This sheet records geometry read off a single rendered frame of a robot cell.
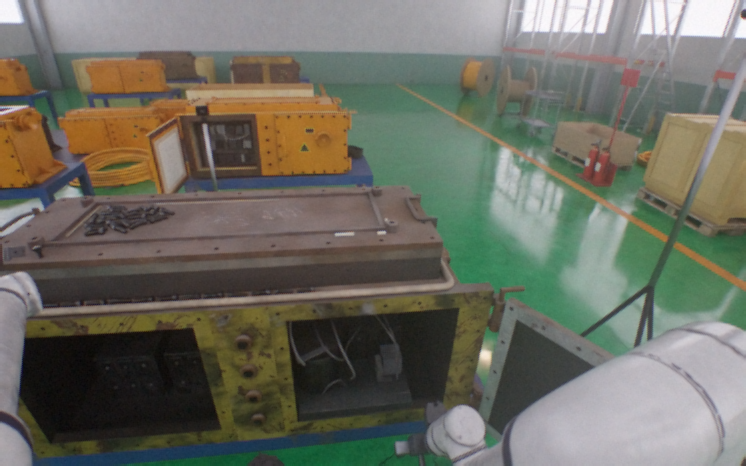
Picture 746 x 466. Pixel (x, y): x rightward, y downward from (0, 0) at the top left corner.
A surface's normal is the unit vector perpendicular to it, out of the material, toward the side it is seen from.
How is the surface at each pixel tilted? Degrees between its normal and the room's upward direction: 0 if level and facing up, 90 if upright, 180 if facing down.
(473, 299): 90
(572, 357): 90
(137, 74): 90
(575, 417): 47
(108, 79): 90
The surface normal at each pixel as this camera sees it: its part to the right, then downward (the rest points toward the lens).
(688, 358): -0.02, -0.91
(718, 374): 0.14, -0.72
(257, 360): 0.15, 0.47
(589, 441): -0.66, -0.39
